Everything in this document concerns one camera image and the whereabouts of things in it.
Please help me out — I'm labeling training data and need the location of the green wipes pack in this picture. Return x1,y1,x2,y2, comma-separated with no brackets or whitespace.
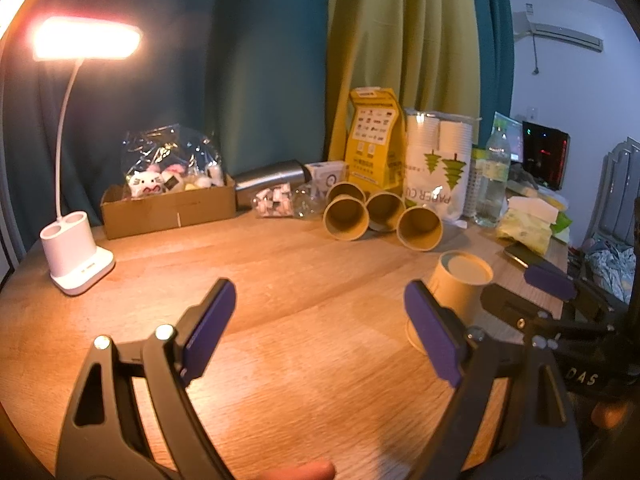
549,209,572,245

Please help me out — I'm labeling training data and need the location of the wide teal curtain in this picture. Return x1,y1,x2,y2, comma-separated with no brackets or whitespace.
0,0,332,281

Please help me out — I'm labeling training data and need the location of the narrow teal curtain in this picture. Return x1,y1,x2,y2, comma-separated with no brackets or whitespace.
469,0,516,123

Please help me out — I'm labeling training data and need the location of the grey chair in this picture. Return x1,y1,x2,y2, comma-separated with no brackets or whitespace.
582,137,640,252

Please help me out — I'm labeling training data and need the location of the yellow-green curtain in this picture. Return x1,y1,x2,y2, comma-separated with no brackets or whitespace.
324,0,482,162

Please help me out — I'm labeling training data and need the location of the package of white paper cups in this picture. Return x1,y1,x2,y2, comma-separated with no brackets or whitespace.
402,107,475,221

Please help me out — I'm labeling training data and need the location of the black computer monitor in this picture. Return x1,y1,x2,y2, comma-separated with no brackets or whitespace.
521,121,571,191

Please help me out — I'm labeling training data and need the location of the clear bag of white packets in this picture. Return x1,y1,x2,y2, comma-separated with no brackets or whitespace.
252,183,326,220

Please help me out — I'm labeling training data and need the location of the black smartphone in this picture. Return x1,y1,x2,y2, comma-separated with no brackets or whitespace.
502,241,552,269

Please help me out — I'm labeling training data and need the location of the person's left hand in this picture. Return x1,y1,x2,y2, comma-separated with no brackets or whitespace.
242,461,337,480

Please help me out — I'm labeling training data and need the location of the white air conditioner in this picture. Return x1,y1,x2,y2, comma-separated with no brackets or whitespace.
528,22,604,54

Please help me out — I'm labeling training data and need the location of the patterned light cloth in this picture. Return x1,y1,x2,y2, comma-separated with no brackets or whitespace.
584,247,637,306

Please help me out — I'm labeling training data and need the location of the white cat plush toy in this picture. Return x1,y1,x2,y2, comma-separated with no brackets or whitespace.
129,170,165,199

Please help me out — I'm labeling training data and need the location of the yellow standing pouch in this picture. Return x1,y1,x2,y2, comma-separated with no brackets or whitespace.
345,87,405,194

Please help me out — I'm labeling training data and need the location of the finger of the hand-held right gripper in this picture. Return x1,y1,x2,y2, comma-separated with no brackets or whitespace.
480,284,576,336
524,264,630,313

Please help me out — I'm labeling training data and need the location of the clear plastic bag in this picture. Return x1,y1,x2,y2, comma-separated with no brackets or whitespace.
121,125,223,197

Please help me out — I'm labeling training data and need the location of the clear plastic water bottle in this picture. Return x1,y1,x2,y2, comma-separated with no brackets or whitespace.
474,122,512,228

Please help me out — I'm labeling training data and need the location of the white desk lamp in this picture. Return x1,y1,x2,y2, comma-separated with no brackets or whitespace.
32,16,143,297

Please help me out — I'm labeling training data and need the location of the brown cardboard box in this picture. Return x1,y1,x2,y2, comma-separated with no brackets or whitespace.
100,172,237,241

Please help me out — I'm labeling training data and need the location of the stainless steel thermos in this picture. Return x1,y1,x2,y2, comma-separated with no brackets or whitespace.
232,160,313,209

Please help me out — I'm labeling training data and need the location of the beige paper cup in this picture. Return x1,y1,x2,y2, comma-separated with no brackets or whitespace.
396,205,444,252
406,250,495,356
326,181,368,206
322,195,371,242
365,191,407,232

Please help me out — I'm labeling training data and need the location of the green box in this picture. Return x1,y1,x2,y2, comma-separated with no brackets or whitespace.
492,112,526,164

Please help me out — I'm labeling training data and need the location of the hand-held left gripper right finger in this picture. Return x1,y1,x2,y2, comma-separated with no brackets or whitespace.
404,280,584,480

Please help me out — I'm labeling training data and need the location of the small white box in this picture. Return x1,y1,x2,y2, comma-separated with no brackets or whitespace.
305,161,349,196

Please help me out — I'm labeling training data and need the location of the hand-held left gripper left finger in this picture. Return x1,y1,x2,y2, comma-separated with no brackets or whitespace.
55,277,237,480

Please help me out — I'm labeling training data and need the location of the yellow-green tissue pack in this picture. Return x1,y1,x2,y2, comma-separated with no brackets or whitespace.
496,196,560,256

